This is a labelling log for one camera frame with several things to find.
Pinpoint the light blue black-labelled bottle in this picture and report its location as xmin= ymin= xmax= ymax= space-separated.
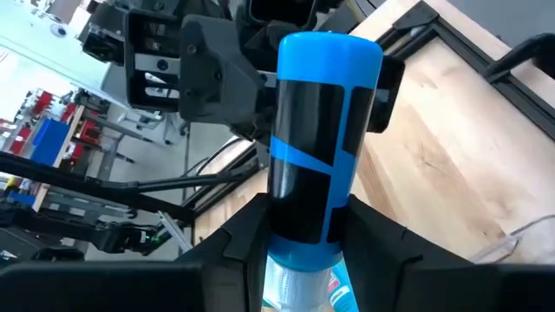
xmin=262 ymin=30 xmax=385 ymax=312

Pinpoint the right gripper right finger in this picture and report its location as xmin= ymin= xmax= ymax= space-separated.
xmin=340 ymin=194 xmax=472 ymax=312

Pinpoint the clear plastic bin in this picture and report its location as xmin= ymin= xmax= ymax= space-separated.
xmin=470 ymin=214 xmax=555 ymax=265

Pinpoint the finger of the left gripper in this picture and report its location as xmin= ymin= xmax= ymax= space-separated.
xmin=180 ymin=15 xmax=278 ymax=140
xmin=367 ymin=55 xmax=407 ymax=133

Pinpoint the blue storage bin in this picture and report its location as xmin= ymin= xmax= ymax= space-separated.
xmin=29 ymin=118 xmax=71 ymax=167

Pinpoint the red storage bin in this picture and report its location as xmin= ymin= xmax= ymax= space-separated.
xmin=33 ymin=89 xmax=56 ymax=116
xmin=80 ymin=120 xmax=103 ymax=146

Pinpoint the black desk leg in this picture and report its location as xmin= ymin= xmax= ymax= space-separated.
xmin=0 ymin=151 xmax=196 ymax=218

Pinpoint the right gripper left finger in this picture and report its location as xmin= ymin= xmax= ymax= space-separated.
xmin=173 ymin=192 xmax=271 ymax=312

